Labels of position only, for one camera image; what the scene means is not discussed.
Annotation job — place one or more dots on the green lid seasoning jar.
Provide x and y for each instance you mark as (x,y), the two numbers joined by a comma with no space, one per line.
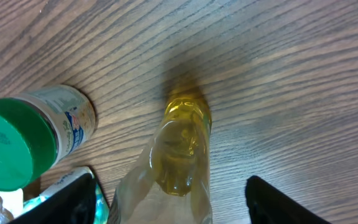
(38,129)

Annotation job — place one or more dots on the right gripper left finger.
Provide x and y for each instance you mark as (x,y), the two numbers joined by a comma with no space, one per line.
(74,204)

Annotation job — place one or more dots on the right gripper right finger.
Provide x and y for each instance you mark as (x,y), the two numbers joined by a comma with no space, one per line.
(268,205)

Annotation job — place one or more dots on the Kleenex pocket tissue pack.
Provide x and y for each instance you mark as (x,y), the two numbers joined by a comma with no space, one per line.
(102,209)

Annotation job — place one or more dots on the yellow dish soap bottle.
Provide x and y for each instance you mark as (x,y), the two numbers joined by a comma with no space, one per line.
(170,180)

